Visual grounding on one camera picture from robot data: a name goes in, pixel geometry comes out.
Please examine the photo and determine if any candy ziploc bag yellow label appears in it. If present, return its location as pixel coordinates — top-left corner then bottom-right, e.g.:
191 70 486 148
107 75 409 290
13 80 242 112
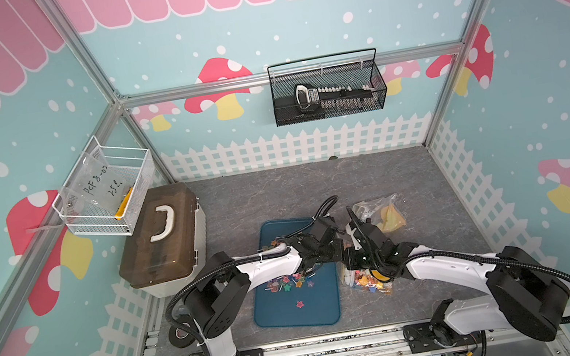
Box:
340 265 393 295

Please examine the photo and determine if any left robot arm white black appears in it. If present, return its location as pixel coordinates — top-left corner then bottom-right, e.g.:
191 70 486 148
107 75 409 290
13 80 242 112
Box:
165 215 344 356

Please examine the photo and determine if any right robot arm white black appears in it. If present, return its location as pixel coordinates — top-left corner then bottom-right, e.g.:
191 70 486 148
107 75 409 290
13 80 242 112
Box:
343 222 570 342

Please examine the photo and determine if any pile of colourful candies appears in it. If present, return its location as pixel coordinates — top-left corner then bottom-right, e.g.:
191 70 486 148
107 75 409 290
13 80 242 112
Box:
263 263 321 293

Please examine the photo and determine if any teal plastic tray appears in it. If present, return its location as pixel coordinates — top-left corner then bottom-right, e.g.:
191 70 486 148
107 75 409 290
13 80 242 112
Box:
239 212 347 337

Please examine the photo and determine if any tool in black basket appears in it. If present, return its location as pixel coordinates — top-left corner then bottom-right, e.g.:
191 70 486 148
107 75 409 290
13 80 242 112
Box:
293 84 380 114

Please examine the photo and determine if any brown lid storage box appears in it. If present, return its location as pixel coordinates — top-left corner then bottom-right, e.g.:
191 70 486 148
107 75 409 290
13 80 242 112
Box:
119 183 207 299

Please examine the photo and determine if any black tape roll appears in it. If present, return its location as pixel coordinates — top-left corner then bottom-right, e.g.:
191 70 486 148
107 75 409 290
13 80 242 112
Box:
168 314 196 349

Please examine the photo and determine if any yellow item in white basket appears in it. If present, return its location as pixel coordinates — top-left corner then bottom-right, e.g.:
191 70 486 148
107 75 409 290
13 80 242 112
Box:
115 187 134 221

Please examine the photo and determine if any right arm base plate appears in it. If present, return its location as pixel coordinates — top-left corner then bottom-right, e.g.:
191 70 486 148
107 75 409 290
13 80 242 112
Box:
403 321 482 354

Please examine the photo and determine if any black wire mesh basket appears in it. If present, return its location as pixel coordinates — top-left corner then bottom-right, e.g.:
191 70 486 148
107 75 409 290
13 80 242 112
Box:
266 48 387 126

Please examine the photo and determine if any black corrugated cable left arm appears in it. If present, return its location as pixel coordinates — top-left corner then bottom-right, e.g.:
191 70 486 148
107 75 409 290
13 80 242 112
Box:
150 194 356 340

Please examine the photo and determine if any white wire basket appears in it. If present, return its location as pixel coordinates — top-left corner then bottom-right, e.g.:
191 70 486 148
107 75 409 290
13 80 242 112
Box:
52 137 156 237

